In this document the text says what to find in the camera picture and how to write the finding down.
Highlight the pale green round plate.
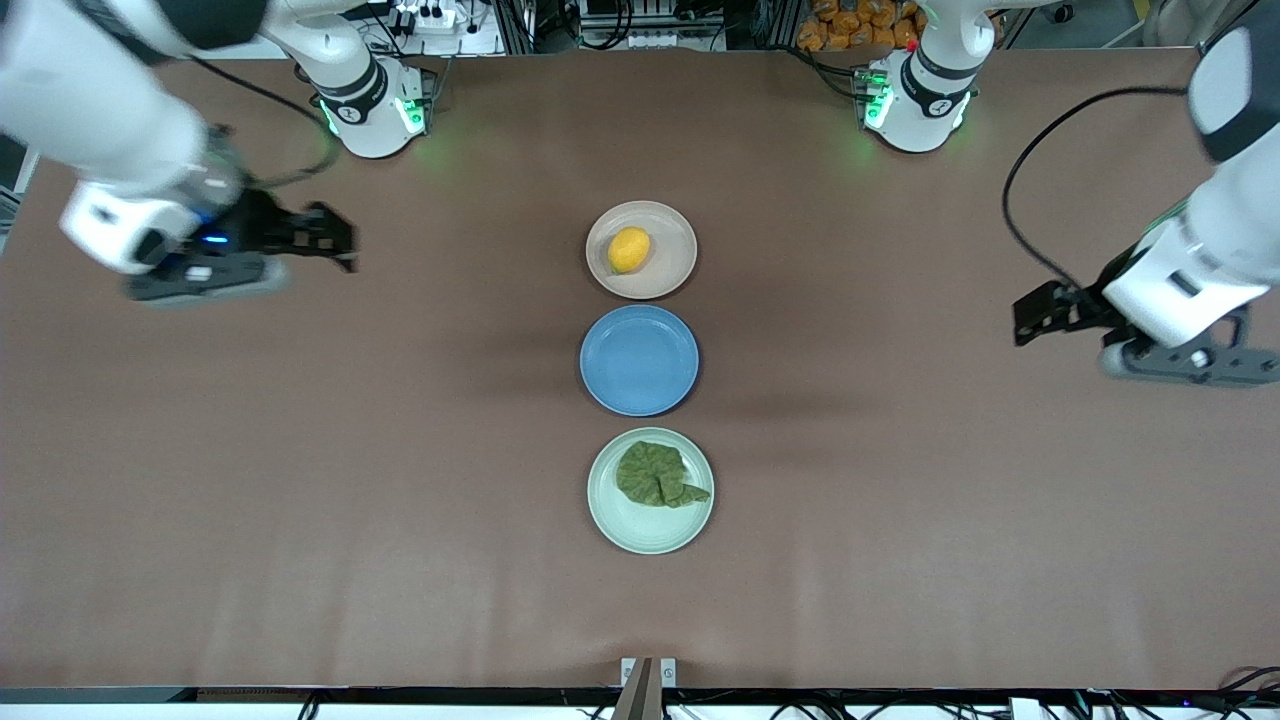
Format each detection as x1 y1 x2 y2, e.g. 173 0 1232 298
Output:
587 427 716 556

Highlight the white power strip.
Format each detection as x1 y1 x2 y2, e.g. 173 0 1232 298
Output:
393 2 463 33

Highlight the aluminium frame profile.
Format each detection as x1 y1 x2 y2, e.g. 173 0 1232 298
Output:
493 0 537 56

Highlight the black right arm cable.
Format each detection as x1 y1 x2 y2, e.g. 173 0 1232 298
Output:
185 55 341 191

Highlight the green lettuce leaf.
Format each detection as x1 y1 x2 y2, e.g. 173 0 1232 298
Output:
615 441 712 509

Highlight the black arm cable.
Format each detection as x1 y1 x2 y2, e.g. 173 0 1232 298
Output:
1002 86 1193 296
185 55 341 191

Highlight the blue round plate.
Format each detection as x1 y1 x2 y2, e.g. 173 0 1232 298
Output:
579 304 700 418

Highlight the black floor cables bundle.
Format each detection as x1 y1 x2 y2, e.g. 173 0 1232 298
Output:
1212 665 1280 717

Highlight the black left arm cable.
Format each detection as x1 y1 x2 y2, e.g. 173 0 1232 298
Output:
1002 86 1193 296

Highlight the beige round plate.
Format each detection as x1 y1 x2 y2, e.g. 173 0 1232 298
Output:
586 200 699 300

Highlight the orange snack packets pile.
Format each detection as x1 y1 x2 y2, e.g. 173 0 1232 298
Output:
797 0 926 53

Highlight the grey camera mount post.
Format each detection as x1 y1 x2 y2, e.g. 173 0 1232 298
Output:
612 658 663 720

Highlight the yellow lemon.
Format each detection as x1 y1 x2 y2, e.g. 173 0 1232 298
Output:
608 227 652 274

